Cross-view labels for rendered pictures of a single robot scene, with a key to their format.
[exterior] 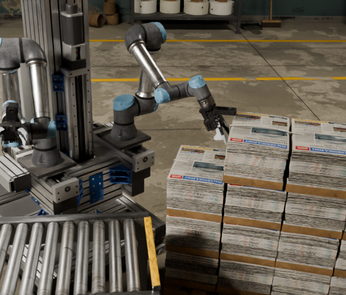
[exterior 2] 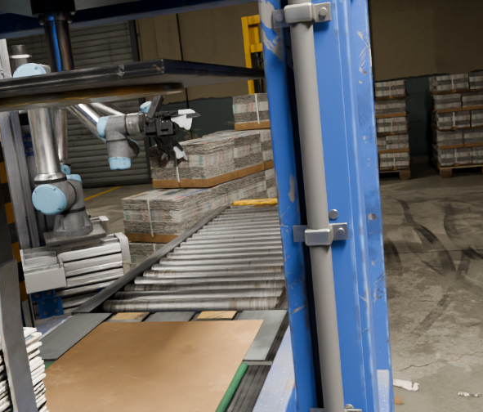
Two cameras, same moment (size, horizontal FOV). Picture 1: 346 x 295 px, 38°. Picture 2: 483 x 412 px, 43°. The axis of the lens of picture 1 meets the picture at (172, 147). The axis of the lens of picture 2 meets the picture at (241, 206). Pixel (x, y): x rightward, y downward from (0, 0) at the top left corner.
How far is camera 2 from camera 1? 2.80 m
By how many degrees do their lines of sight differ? 65
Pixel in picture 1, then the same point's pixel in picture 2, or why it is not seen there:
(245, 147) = (213, 145)
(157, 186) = not seen: outside the picture
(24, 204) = not seen: outside the picture
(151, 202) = not seen: hidden behind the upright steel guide
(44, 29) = (6, 75)
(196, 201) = (198, 215)
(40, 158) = (82, 221)
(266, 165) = (225, 158)
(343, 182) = (259, 156)
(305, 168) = (243, 152)
